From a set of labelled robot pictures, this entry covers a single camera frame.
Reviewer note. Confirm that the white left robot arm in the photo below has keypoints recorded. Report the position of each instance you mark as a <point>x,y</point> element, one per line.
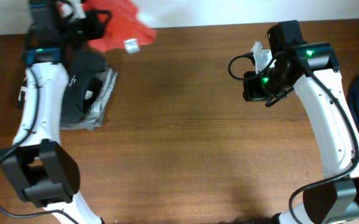
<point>40,171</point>

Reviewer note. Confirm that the black Nike garment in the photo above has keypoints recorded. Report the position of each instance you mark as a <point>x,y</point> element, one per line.
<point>86,61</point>

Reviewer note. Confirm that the orange red t-shirt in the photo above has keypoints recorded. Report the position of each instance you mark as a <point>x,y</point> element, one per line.
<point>124,30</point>

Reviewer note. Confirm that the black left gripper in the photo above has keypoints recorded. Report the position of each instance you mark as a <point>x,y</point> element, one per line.
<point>94,25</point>

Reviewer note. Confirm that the grey folded garment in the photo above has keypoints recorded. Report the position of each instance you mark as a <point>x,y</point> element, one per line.
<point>85,99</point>

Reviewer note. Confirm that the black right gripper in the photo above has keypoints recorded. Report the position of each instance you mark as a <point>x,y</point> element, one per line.
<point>252,92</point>

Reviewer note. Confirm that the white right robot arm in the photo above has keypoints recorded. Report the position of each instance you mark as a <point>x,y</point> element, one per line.
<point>311,71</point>

